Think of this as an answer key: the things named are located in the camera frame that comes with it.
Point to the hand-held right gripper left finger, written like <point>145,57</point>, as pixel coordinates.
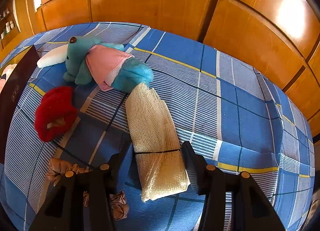
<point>117,166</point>

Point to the beige satin scrunchie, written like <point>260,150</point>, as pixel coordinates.
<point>58,167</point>

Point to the pink towel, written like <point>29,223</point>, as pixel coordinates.
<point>6,75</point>

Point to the teal plush bear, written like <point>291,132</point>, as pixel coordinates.
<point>80,56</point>

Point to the wooden wardrobe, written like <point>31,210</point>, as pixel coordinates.
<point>155,3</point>

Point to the cream mesh cloth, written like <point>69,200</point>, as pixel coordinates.
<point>152,126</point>

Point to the red plush lips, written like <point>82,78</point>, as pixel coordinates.
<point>53,111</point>

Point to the wooden door with shelf niche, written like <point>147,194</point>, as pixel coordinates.
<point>7,41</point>

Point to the wooden shelf with bottles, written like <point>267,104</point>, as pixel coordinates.
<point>8,27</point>

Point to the maroon box with gold inside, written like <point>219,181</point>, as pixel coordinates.
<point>15,96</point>

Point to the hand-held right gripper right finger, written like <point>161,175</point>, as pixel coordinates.
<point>192,168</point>

